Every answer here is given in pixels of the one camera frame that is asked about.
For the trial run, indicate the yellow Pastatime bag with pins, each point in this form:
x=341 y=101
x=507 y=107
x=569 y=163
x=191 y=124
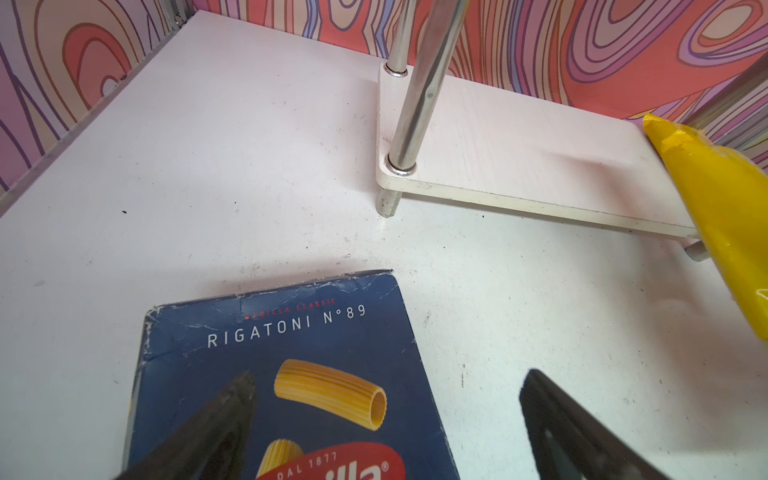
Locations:
x=726 y=196

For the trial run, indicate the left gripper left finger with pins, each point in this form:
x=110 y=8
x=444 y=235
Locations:
x=209 y=445

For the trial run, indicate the blue Barilla pasta box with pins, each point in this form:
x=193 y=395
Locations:
x=341 y=389

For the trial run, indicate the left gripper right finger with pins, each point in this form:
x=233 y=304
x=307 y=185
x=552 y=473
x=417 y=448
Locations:
x=567 y=442

